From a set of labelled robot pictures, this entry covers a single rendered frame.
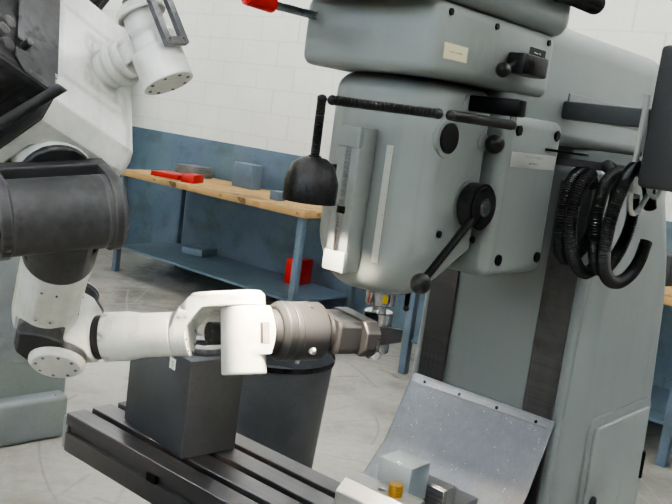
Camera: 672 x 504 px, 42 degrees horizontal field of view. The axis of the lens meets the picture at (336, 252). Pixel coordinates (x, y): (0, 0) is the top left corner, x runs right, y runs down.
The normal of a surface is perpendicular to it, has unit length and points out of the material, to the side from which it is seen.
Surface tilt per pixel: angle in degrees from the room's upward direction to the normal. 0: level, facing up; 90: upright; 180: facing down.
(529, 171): 90
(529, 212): 90
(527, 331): 90
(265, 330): 71
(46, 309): 135
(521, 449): 63
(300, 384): 94
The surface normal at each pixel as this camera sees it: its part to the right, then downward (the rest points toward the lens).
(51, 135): 0.24, 0.80
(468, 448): -0.52, -0.42
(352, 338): 0.50, 0.20
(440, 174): 0.75, 0.20
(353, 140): -0.65, 0.04
